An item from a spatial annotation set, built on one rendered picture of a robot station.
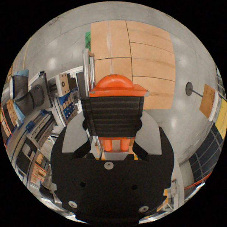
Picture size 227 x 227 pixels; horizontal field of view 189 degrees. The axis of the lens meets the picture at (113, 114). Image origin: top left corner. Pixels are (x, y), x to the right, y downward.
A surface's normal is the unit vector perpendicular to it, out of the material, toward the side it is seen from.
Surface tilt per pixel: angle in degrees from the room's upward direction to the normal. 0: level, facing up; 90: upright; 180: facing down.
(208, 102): 90
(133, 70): 0
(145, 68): 0
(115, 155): 0
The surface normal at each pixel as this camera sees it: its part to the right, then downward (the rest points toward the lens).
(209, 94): -1.00, -0.07
